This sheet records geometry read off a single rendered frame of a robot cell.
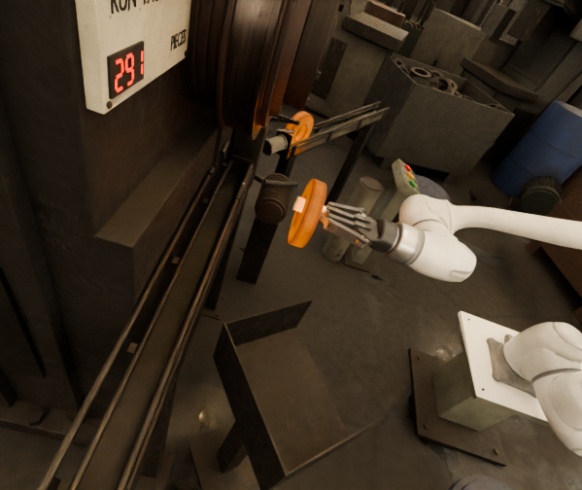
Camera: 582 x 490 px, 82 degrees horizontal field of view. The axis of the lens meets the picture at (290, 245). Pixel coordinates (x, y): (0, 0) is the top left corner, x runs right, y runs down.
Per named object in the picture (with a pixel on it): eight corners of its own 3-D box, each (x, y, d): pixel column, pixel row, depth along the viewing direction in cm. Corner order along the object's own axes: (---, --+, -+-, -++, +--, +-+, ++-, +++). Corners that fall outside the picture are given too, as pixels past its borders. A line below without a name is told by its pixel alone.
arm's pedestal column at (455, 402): (481, 376, 167) (529, 346, 147) (503, 467, 137) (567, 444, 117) (408, 349, 165) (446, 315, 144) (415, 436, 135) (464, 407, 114)
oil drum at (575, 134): (499, 196, 342) (575, 114, 283) (482, 168, 386) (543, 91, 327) (549, 214, 349) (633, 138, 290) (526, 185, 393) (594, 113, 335)
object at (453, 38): (417, 100, 515) (463, 18, 442) (456, 136, 442) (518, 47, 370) (389, 92, 495) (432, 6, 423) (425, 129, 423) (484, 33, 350)
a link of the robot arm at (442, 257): (403, 277, 77) (393, 243, 88) (461, 297, 80) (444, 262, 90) (431, 243, 71) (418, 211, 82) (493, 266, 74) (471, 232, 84)
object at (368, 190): (321, 258, 192) (361, 186, 158) (322, 244, 201) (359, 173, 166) (340, 264, 193) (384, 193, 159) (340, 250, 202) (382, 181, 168)
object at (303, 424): (212, 534, 95) (286, 476, 48) (186, 439, 109) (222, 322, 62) (273, 496, 106) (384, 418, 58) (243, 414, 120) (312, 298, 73)
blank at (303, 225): (308, 211, 65) (324, 217, 65) (316, 164, 75) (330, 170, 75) (283, 256, 76) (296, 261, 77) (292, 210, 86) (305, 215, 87)
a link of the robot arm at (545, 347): (530, 344, 130) (581, 316, 114) (554, 392, 117) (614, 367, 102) (495, 336, 127) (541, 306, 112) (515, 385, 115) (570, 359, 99)
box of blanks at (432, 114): (368, 166, 295) (416, 78, 244) (345, 122, 352) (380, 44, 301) (460, 187, 327) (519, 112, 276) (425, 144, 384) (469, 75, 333)
